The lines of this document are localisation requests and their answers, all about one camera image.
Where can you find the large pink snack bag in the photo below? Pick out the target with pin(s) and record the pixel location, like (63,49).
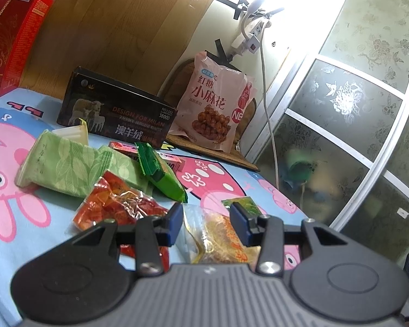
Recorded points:
(211,98)

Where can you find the white power strip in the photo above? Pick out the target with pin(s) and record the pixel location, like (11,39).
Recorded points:
(252,35)

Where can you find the green round object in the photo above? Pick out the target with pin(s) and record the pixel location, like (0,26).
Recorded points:
(300,173)

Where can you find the small green picture sachet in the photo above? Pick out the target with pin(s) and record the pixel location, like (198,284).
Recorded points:
(248,206)

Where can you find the blue cartoon printed bedsheet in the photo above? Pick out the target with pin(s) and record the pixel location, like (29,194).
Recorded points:
(20,245)

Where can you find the black tape strip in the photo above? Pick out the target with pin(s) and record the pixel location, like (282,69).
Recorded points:
(221,52)
(240,5)

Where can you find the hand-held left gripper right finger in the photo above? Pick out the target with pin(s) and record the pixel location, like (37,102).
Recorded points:
(240,223)

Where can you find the clear yellow snack packet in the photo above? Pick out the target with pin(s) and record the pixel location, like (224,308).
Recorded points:
(218,235)

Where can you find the dark green snack packet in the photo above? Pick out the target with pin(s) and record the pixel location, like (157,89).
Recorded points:
(163,180)

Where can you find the clear bag of red candies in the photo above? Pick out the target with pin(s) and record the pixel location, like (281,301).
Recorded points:
(102,207)

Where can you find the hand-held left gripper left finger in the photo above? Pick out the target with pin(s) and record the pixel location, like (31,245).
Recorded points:
(175,223)

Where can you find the red gift box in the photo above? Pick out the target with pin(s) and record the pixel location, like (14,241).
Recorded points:
(17,34)

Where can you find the large light green leaf packet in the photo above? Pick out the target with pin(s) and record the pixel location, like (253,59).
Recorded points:
(61,163)

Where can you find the white and yellow packet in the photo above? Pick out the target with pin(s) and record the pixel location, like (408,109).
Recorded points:
(71,133)

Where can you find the black printed cardboard box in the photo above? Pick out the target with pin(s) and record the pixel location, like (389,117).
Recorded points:
(122,109)

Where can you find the small light green leaf packet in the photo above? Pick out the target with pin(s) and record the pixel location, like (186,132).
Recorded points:
(126,173)

